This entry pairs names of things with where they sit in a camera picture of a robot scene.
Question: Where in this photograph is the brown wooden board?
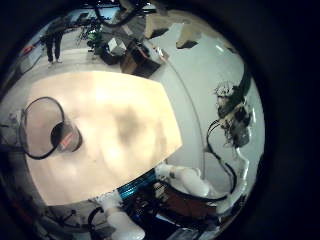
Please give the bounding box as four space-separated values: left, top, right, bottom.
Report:
156 186 219 221

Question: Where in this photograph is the blue table edge strip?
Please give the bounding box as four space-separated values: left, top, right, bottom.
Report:
117 173 158 201

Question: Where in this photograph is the person in dark clothes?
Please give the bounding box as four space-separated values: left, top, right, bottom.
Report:
39 19 68 65

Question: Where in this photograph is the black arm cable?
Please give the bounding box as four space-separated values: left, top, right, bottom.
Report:
205 119 238 202

